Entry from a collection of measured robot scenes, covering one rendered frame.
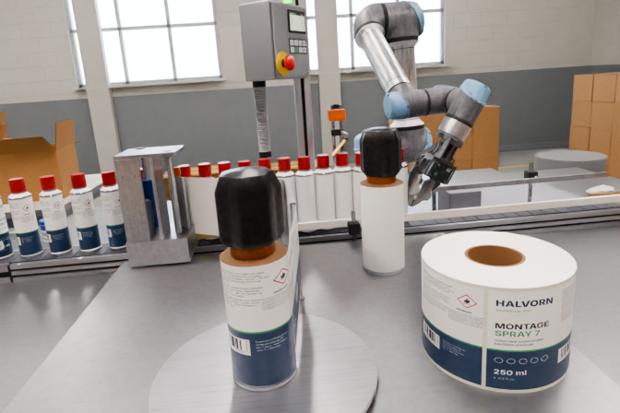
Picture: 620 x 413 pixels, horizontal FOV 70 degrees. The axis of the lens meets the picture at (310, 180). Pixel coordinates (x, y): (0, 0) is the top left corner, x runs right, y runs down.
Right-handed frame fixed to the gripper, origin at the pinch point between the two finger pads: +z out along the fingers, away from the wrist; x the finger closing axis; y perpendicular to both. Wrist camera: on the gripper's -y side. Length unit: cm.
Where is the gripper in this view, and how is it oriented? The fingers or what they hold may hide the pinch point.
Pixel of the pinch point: (411, 201)
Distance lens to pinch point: 125.8
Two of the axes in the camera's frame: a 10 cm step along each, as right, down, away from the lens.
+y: 0.9, 2.2, -9.7
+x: 8.9, 4.1, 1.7
